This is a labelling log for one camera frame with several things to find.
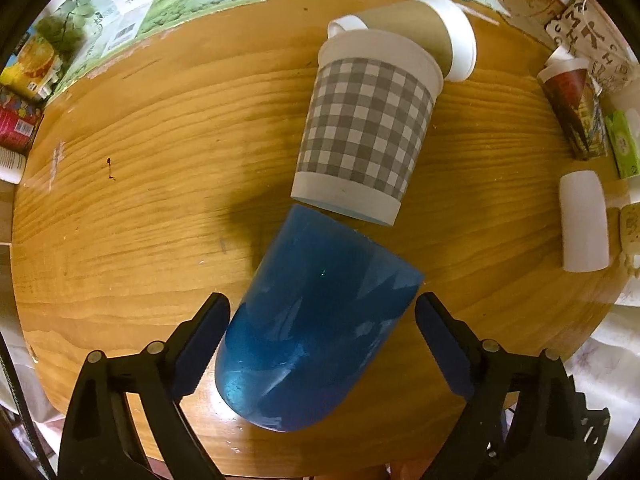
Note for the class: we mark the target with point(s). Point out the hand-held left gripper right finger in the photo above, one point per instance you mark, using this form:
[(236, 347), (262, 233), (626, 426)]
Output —
[(449, 355)]

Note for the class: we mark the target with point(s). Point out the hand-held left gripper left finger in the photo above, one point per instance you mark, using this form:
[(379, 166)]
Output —
[(194, 355)]

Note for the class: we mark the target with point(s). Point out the blue cup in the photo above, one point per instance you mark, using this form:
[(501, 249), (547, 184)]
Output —
[(311, 330)]

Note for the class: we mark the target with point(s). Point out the plain white cup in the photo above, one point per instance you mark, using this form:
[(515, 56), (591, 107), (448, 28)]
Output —
[(583, 220)]

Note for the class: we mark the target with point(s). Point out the grey checkered paper cup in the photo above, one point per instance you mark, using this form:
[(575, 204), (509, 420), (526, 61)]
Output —
[(367, 125)]

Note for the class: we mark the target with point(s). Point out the red patterned paper cup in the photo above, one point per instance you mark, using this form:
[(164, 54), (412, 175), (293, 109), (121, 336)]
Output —
[(575, 110)]

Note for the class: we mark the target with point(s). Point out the brown paper cup white lid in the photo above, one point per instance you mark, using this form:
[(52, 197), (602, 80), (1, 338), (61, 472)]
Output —
[(440, 35)]

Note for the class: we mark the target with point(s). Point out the black lettered white cup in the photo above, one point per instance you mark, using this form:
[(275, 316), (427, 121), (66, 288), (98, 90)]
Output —
[(590, 45)]

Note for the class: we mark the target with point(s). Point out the white floral cloth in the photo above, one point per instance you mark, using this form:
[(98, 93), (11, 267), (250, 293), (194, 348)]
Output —
[(607, 355)]

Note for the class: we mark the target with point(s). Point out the yellow sponge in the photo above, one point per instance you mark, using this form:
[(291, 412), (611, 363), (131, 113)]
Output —
[(629, 230)]

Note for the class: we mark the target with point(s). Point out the green small box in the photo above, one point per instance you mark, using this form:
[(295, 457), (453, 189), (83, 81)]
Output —
[(622, 145)]

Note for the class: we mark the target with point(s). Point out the red snack packet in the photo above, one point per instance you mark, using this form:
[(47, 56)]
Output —
[(15, 122)]

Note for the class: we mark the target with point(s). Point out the yellow juice carton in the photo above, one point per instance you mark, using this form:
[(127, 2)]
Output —
[(31, 67)]

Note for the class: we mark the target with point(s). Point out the green fruit print box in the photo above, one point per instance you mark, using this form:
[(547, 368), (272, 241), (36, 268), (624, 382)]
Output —
[(125, 15)]

